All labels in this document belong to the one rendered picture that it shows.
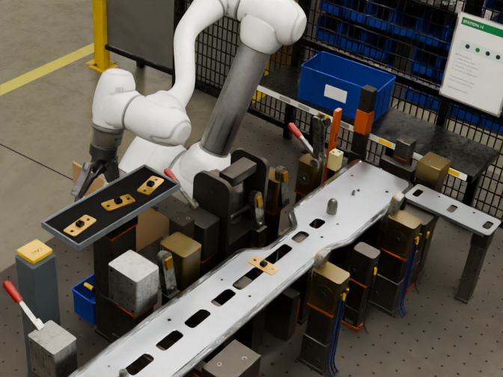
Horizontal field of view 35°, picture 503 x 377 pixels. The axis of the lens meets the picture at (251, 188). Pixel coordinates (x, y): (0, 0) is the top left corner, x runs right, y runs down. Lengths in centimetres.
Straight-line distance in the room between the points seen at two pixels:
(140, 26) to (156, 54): 20
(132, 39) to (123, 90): 295
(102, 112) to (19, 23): 388
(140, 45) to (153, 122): 301
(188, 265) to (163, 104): 43
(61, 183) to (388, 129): 199
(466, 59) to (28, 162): 250
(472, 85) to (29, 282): 160
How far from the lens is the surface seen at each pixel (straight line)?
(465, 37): 276
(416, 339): 250
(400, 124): 287
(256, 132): 334
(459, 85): 282
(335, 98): 285
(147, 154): 265
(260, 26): 241
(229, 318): 202
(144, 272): 197
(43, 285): 201
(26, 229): 394
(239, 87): 248
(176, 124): 207
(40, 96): 503
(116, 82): 215
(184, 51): 228
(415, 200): 253
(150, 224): 265
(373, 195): 251
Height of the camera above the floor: 240
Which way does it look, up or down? 35 degrees down
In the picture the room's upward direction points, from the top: 6 degrees clockwise
